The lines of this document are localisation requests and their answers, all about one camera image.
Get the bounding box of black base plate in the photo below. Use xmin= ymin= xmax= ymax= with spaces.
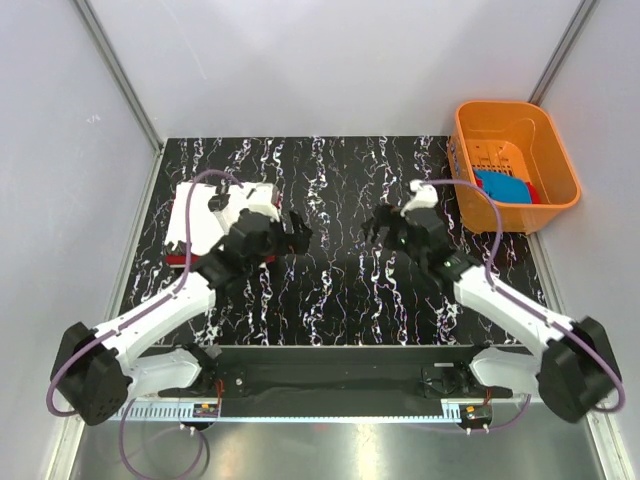
xmin=161 ymin=346 xmax=512 ymax=408

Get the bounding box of red t shirt in basket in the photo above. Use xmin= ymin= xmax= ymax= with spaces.
xmin=526 ymin=182 xmax=541 ymax=204

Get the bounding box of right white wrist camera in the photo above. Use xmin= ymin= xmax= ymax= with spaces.
xmin=400 ymin=179 xmax=439 ymax=217

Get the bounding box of red t shirt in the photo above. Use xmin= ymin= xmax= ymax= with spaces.
xmin=526 ymin=182 xmax=541 ymax=204
xmin=165 ymin=199 xmax=276 ymax=269

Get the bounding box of left corner aluminium post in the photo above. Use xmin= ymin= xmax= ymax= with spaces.
xmin=69 ymin=0 xmax=166 ymax=154

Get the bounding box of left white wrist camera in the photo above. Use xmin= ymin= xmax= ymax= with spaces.
xmin=242 ymin=183 xmax=280 ymax=221

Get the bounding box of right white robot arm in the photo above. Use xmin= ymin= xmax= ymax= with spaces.
xmin=362 ymin=204 xmax=622 ymax=423

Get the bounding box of orange plastic basket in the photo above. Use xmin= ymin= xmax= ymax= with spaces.
xmin=447 ymin=101 xmax=581 ymax=234

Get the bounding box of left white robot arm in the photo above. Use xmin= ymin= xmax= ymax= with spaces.
xmin=46 ymin=209 xmax=313 ymax=426

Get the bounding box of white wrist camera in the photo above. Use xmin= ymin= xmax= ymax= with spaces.
xmin=400 ymin=179 xmax=439 ymax=217
xmin=242 ymin=183 xmax=280 ymax=221

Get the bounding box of corner aluminium post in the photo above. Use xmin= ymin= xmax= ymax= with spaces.
xmin=69 ymin=0 xmax=166 ymax=154
xmin=528 ymin=0 xmax=600 ymax=106

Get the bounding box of blue t shirt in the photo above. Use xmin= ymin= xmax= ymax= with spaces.
xmin=474 ymin=170 xmax=532 ymax=204

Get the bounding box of white t shirt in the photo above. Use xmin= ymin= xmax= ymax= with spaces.
xmin=164 ymin=182 xmax=254 ymax=258

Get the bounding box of grey slotted cable duct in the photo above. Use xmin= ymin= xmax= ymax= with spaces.
xmin=127 ymin=399 xmax=461 ymax=423

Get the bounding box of right corner aluminium post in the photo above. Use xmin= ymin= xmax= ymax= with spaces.
xmin=528 ymin=0 xmax=600 ymax=106

